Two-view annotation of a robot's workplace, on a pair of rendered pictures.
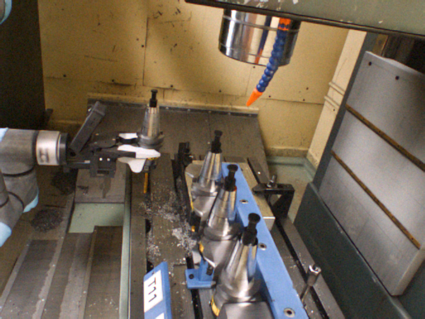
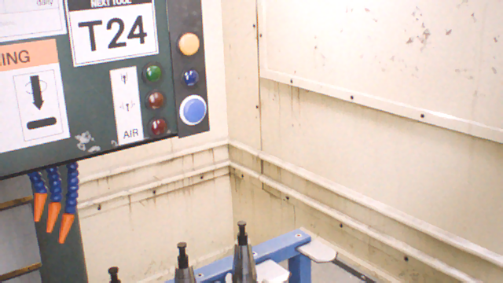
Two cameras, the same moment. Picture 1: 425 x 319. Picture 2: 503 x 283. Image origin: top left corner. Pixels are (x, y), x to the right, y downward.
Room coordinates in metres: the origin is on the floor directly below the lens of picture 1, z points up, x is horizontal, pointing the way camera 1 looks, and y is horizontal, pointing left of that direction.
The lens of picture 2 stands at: (0.58, 0.75, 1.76)
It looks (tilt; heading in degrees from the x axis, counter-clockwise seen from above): 19 degrees down; 252
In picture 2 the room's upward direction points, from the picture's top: 2 degrees counter-clockwise
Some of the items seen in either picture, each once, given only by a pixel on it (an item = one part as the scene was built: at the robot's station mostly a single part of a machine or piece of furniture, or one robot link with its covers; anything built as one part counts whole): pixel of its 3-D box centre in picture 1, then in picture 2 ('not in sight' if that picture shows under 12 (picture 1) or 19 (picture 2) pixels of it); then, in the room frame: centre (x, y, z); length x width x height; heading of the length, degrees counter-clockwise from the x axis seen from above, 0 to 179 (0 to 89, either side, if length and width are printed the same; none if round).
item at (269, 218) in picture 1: (222, 192); not in sight; (0.90, -0.04, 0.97); 0.29 x 0.23 x 0.05; 17
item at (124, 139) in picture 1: (138, 146); not in sight; (0.74, 0.19, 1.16); 0.09 x 0.03 x 0.06; 120
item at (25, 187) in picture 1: (15, 189); not in sight; (0.62, 0.43, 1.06); 0.11 x 0.08 x 0.11; 11
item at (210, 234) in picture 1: (219, 228); not in sight; (0.44, -0.02, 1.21); 0.06 x 0.06 x 0.03
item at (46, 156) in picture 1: (51, 149); not in sight; (0.65, 0.36, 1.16); 0.08 x 0.05 x 0.08; 17
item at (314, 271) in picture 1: (307, 285); not in sight; (0.60, -0.26, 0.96); 0.03 x 0.03 x 0.13
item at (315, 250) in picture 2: not in sight; (318, 252); (0.18, -0.10, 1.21); 0.07 x 0.05 x 0.01; 107
